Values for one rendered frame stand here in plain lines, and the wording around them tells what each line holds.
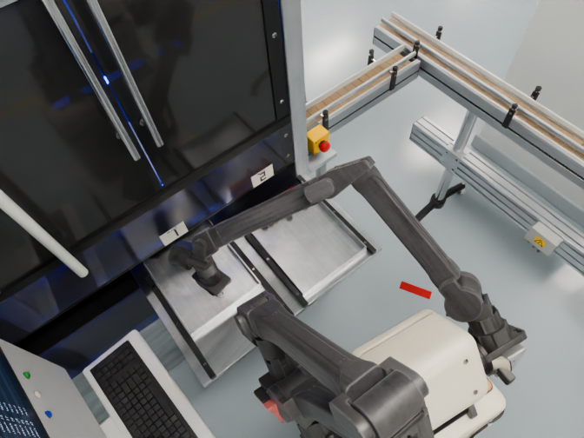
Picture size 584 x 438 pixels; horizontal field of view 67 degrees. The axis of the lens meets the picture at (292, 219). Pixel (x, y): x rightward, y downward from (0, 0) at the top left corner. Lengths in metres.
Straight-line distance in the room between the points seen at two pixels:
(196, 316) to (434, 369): 0.81
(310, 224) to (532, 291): 1.42
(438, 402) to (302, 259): 0.73
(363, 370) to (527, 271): 2.07
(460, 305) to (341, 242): 0.58
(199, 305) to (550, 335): 1.73
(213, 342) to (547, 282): 1.81
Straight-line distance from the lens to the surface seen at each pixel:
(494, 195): 2.19
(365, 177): 0.97
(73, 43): 0.87
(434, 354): 0.86
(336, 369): 0.65
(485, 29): 3.90
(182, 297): 1.47
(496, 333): 1.07
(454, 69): 1.97
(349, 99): 1.83
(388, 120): 3.05
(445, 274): 1.02
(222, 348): 1.39
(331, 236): 1.50
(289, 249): 1.48
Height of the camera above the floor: 2.19
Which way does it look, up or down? 59 degrees down
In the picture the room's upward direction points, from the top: 7 degrees counter-clockwise
